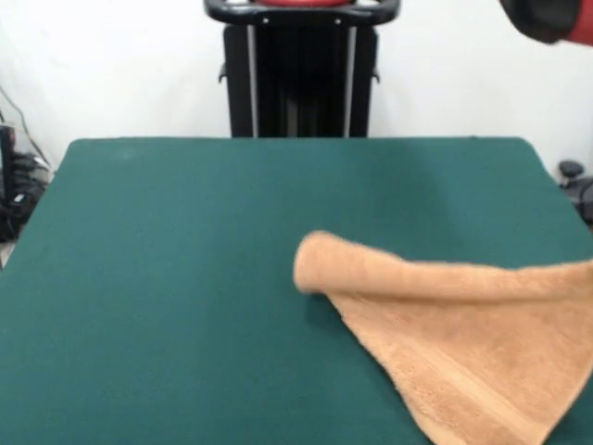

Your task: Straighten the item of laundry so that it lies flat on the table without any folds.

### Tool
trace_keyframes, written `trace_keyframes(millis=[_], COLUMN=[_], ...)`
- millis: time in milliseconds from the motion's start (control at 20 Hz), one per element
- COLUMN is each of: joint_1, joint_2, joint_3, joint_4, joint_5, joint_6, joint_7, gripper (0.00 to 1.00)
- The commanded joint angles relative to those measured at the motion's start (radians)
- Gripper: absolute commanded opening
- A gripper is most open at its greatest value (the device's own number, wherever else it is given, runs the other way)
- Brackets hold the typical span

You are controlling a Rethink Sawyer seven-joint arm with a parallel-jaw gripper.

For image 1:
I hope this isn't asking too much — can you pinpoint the tan terry towel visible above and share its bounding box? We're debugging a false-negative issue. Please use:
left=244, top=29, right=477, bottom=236
left=293, top=230, right=593, bottom=445

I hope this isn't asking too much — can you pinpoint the dark green table cloth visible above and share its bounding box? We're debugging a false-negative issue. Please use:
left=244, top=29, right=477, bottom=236
left=0, top=136, right=593, bottom=445

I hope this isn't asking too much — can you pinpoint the grey office chair base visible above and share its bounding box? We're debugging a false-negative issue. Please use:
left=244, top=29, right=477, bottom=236
left=557, top=159, right=593, bottom=229

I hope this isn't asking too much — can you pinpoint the black electronics pile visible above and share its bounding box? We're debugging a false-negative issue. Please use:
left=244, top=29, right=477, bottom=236
left=0, top=121, right=53, bottom=243

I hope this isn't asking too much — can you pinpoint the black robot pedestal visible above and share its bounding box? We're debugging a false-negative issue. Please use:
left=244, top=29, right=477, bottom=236
left=202, top=0, right=400, bottom=139

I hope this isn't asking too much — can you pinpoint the thin grey wall cable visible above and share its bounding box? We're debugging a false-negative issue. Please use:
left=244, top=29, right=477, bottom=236
left=0, top=85, right=50, bottom=168

